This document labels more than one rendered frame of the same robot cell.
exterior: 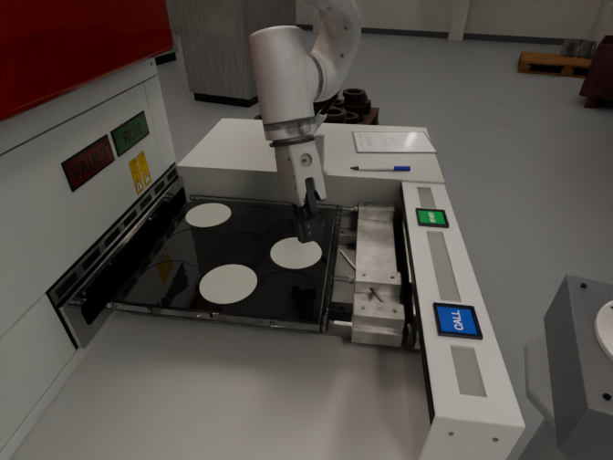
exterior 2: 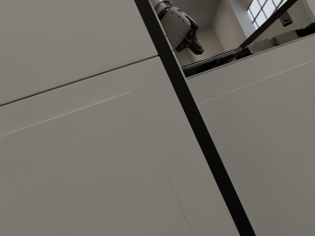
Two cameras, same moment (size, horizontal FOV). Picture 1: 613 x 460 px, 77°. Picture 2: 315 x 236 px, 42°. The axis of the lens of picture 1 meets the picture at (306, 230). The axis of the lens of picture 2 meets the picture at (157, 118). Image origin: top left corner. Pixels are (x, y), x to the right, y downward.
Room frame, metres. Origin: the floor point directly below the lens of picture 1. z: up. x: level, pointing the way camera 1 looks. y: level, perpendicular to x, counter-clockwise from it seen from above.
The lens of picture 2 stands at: (-0.45, 0.75, 0.65)
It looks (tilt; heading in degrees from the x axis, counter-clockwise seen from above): 8 degrees up; 332
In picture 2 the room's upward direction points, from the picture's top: 24 degrees counter-clockwise
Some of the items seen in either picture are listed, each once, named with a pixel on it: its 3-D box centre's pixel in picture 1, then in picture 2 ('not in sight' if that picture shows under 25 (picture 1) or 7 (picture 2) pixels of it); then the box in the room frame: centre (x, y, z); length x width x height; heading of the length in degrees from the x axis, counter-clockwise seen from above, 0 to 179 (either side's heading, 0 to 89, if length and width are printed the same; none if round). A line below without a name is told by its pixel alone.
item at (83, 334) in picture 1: (139, 245); not in sight; (0.62, 0.34, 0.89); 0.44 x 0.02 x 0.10; 172
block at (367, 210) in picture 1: (375, 210); not in sight; (0.75, -0.16, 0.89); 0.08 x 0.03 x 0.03; 82
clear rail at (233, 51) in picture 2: (212, 317); (186, 68); (0.43, 0.15, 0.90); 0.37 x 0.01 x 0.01; 82
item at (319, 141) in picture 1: (312, 140); not in sight; (0.83, -0.01, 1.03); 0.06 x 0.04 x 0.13; 82
